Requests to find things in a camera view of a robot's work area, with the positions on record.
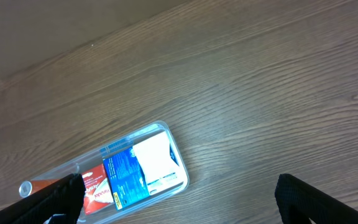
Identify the blue medicine box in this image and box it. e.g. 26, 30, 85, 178
103, 147, 150, 210

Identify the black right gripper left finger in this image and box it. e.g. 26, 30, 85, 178
0, 174, 86, 224

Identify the orange vitamin tube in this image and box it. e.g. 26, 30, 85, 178
19, 179, 58, 198

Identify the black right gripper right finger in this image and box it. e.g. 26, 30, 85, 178
275, 174, 358, 224

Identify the clear plastic container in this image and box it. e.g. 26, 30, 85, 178
19, 121, 189, 223

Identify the white medicine box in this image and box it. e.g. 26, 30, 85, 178
133, 132, 184, 195

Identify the red medicine box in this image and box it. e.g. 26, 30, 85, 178
82, 164, 114, 215

